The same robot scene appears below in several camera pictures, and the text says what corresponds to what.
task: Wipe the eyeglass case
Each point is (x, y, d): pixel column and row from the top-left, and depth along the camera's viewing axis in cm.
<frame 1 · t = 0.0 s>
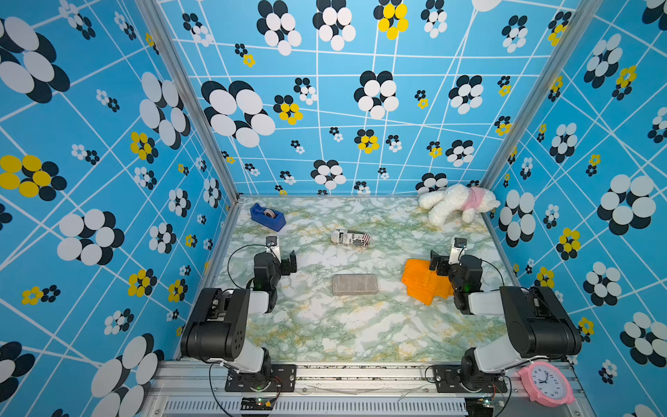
left hand: (283, 249, 94), fingers open
right hand: (450, 251, 94), fingers open
orange towel cloth: (423, 284, 93), point 2 cm above the table
newspaper print pouch: (350, 237, 104), point 4 cm above the table
blue tape dispenser: (267, 217, 107), point 6 cm above the table
white plush toy pink shirt: (460, 200, 108), point 10 cm above the table

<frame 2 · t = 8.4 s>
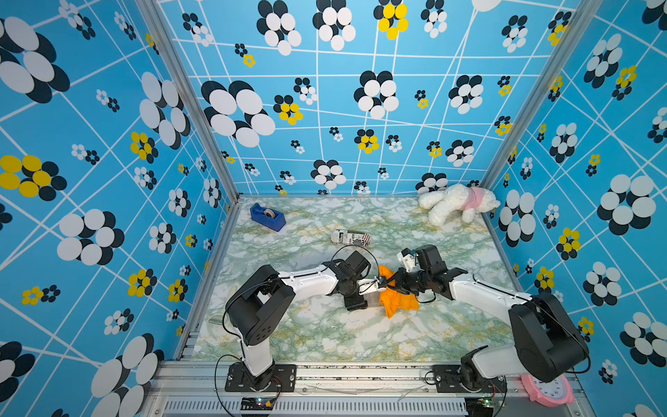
left hand: (366, 293, 89), fingers open
right hand: (388, 283, 86), fingers closed
orange towel cloth: (392, 300, 83), point 8 cm above the table
the other named things where they were.

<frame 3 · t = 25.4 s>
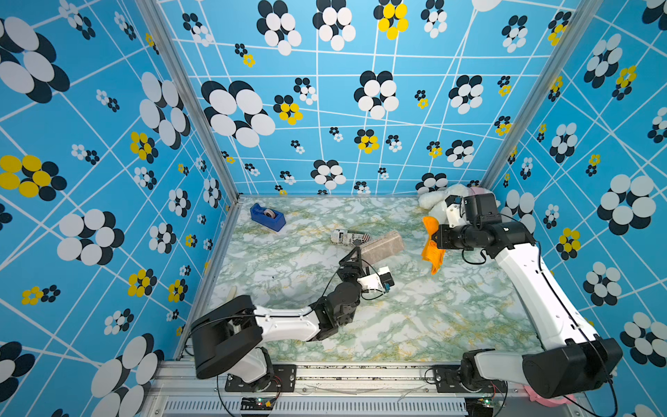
left hand: (360, 252, 77), fingers open
right hand: (438, 235, 77), fingers closed
orange towel cloth: (431, 253, 75), point 24 cm above the table
the other named things where they were.

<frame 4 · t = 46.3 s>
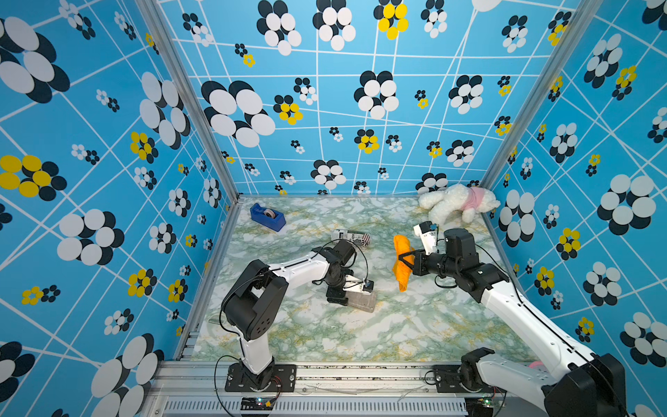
left hand: (350, 288, 90), fingers open
right hand: (405, 255, 78), fingers closed
orange towel cloth: (402, 269, 76), point 20 cm above the table
the other named things where they were.

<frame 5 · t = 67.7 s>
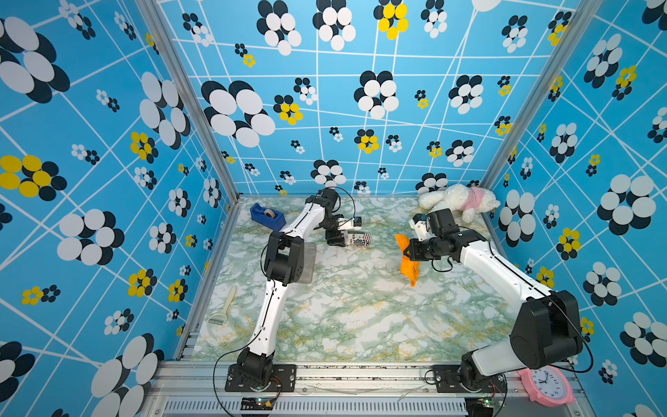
left hand: (344, 231, 106), fingers open
right hand: (409, 251, 86), fingers closed
orange towel cloth: (409, 268, 83), point 14 cm above the table
the other named things where they were.

